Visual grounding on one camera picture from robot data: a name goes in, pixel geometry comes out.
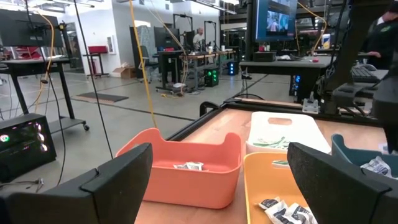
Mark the small red-print white packet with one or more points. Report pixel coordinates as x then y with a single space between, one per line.
179 166
195 165

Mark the PC tower green fans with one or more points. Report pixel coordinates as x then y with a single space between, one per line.
211 76

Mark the black computer keyboard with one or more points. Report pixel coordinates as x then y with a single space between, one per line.
365 74

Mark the black monitor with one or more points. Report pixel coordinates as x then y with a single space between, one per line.
166 37

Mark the black device box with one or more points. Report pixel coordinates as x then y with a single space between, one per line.
264 56

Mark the wooden desk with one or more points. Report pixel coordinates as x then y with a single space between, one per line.
202 55

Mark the black PC tower blue light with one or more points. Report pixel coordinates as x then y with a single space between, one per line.
295 85

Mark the teal plastic bin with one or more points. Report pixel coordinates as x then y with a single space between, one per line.
348 152

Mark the grey desk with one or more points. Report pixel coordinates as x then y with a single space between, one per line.
280 63

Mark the black floor mat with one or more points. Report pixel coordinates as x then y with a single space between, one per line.
102 97

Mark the PC tower blue fans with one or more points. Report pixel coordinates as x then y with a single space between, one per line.
232 68

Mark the black office chair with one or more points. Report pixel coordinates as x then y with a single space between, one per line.
145 54

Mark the white canister yellow label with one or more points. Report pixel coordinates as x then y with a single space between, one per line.
326 41

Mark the black-print white square packet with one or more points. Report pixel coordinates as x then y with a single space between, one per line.
300 214
280 214
269 203

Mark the red cart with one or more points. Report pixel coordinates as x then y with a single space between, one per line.
97 49

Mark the black PC tower glowing fans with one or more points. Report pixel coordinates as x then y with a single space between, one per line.
28 152

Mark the black wheeled cart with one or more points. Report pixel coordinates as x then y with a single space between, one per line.
31 62

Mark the white wall frame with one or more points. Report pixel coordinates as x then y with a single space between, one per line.
110 44

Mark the blue-print white square packet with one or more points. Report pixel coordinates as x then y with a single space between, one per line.
377 166

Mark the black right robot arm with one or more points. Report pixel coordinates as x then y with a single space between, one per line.
351 46

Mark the computer monitor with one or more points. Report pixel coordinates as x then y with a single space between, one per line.
276 20

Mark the orange plastic bin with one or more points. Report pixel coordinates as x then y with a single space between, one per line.
186 186

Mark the person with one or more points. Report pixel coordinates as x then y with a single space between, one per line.
384 37
198 36

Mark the white plastic bin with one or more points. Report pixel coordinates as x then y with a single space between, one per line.
295 130

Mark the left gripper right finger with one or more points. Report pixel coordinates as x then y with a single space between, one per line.
335 193

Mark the silver mounting bracket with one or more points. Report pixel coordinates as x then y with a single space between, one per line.
311 105

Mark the large black screen on stand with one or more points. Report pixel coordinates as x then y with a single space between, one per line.
28 29

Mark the small red object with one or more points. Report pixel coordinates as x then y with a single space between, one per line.
316 60

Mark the yellow plastic bin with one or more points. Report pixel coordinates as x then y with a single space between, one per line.
264 180

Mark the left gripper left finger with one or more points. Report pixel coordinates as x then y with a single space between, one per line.
115 193

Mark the open cardboard box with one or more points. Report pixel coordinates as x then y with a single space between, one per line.
124 72

